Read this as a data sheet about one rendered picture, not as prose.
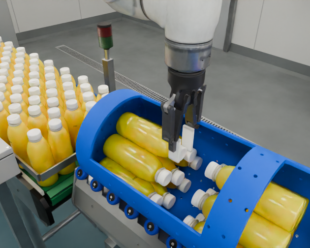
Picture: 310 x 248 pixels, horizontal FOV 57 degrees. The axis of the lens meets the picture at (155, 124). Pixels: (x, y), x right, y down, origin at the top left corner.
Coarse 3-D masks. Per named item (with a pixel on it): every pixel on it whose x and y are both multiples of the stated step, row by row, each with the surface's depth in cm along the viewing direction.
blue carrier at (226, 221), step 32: (128, 96) 77; (96, 128) 72; (96, 160) 84; (224, 160) 80; (256, 160) 56; (288, 160) 58; (128, 192) 67; (192, 192) 84; (224, 192) 53; (256, 192) 51; (160, 224) 64; (224, 224) 52
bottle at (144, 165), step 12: (108, 144) 77; (120, 144) 75; (132, 144) 75; (108, 156) 78; (120, 156) 74; (132, 156) 72; (144, 156) 71; (132, 168) 72; (144, 168) 70; (156, 168) 70; (144, 180) 72; (156, 180) 70
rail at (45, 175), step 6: (72, 156) 96; (60, 162) 93; (66, 162) 95; (72, 162) 97; (48, 168) 91; (54, 168) 92; (60, 168) 94; (42, 174) 89; (48, 174) 91; (42, 180) 90
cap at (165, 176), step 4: (160, 172) 69; (164, 172) 69; (168, 172) 69; (160, 176) 69; (164, 176) 68; (168, 176) 69; (160, 180) 69; (164, 180) 68; (168, 180) 70; (160, 184) 69; (164, 184) 69
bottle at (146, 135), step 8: (128, 112) 79; (120, 120) 77; (128, 120) 76; (136, 120) 76; (144, 120) 76; (120, 128) 77; (128, 128) 75; (136, 128) 74; (144, 128) 73; (152, 128) 73; (160, 128) 73; (128, 136) 76; (136, 136) 74; (144, 136) 72; (152, 136) 71; (160, 136) 70; (136, 144) 76; (144, 144) 73; (152, 144) 71; (160, 144) 70; (152, 152) 72; (160, 152) 70; (168, 152) 70
